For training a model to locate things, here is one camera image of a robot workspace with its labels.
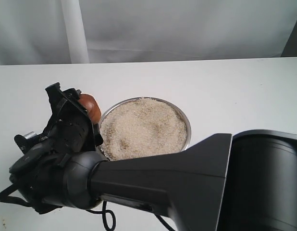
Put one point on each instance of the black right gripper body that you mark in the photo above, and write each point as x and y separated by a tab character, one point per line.
73	133

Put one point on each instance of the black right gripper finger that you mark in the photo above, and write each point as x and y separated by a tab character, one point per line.
64	103

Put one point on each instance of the brown wooden cup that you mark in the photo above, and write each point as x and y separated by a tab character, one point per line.
91	106

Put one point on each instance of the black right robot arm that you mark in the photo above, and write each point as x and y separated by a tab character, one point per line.
242	182

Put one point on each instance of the rice in steel tray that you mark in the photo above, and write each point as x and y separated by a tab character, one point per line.
143	130

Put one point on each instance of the white backdrop curtain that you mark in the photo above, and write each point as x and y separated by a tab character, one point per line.
115	31

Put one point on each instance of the round steel tray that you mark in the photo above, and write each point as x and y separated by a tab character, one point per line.
187	134

